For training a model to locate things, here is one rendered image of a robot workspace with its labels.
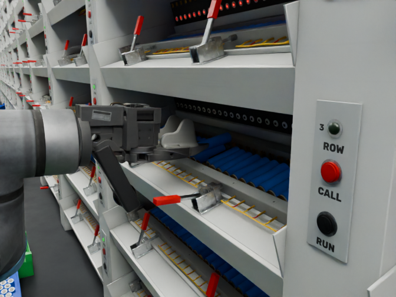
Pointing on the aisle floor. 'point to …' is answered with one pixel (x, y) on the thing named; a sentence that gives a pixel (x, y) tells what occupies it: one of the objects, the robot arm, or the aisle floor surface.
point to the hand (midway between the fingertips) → (198, 148)
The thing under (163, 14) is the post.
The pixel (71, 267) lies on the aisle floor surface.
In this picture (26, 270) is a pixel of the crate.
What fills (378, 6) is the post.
